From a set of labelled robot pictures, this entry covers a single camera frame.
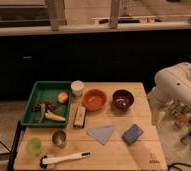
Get small metal cup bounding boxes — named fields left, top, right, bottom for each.
left=52, top=130, right=67, bottom=147

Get dark toy grapes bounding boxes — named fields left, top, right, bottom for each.
left=32, top=101, right=56, bottom=112

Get green plastic cup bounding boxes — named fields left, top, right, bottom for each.
left=26, top=138, right=42, bottom=156

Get wooden block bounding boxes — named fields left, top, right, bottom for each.
left=73, top=106, right=86, bottom=128

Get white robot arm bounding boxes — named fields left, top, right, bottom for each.
left=148, top=62, right=191, bottom=125

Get toy peach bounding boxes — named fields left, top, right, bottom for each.
left=58, top=92, right=69, bottom=104

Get green plastic tray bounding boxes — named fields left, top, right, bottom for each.
left=21, top=81, right=72, bottom=128

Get spice bottle rack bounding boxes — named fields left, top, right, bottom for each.
left=168, top=103, right=191, bottom=145

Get white ribbed cup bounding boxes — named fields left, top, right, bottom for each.
left=71, top=80, right=84, bottom=96

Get white handled brush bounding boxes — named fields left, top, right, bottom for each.
left=40, top=151, right=92, bottom=169

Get dark purple bowl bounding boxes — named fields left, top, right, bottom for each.
left=112, top=89, right=134, bottom=110

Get blue towel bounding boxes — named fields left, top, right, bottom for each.
left=87, top=125, right=115, bottom=145

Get blue sponge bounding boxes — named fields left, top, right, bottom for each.
left=122, top=124, right=144, bottom=145

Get orange bowl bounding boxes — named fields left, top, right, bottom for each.
left=82, top=89, right=107, bottom=112

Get toy corn cob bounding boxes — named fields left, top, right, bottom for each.
left=45, top=112, right=66, bottom=122

